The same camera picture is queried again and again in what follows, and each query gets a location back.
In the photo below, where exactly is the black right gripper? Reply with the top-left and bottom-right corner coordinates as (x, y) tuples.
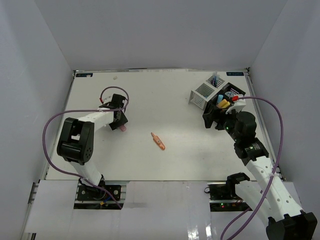
(202, 106), (241, 143)

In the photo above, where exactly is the orange highlighter marker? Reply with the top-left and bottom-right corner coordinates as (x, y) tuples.
(217, 99), (227, 108)

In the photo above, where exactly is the blue highlighter marker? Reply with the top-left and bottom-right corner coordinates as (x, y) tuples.
(216, 94), (224, 105)

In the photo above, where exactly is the pink correction tape case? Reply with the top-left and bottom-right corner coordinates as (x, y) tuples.
(119, 125), (127, 132)

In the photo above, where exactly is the round blue-white tape tin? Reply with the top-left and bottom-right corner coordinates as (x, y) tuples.
(224, 91), (236, 99)

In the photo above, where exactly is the yellow highlighter marker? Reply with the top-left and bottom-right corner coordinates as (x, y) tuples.
(222, 101), (230, 109)

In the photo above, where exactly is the green gel pen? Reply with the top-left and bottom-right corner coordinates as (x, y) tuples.
(215, 72), (220, 85)

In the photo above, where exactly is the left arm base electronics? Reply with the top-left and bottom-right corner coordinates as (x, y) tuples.
(73, 180), (127, 210)

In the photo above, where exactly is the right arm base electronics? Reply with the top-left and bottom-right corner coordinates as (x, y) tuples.
(204, 172), (251, 213)

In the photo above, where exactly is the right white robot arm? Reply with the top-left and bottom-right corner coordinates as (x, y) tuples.
(202, 108), (318, 240)

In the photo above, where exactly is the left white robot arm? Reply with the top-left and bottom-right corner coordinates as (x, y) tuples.
(57, 94), (128, 200)

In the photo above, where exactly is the black slotted organizer box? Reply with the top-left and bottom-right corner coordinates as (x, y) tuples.
(203, 82), (246, 115)

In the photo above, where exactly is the white slotted organizer box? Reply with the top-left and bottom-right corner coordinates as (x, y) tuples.
(188, 72), (227, 110)

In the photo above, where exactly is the black XDOF label left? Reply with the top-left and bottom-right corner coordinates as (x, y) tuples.
(75, 73), (93, 78)

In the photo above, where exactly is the black xdof label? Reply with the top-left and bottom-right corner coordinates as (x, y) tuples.
(75, 73), (93, 78)
(226, 71), (244, 77)

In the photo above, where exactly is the black XDOF label right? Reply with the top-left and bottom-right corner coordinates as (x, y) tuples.
(226, 71), (244, 77)

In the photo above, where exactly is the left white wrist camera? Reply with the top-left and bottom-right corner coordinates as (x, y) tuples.
(99, 95), (113, 105)

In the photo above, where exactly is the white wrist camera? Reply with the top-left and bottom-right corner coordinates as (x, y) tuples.
(225, 94), (247, 115)
(99, 95), (113, 105)

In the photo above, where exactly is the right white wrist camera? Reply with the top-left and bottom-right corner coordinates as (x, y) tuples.
(225, 94), (247, 115)

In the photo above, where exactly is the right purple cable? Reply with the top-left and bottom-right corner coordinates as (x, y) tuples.
(219, 96), (285, 240)

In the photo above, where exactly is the purple cable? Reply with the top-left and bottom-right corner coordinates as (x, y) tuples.
(219, 96), (285, 240)
(42, 86), (131, 210)

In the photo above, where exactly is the aluminium table frame rail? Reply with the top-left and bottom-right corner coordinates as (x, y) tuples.
(244, 67), (287, 182)

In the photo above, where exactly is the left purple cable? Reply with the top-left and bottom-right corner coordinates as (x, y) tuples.
(42, 86), (131, 210)

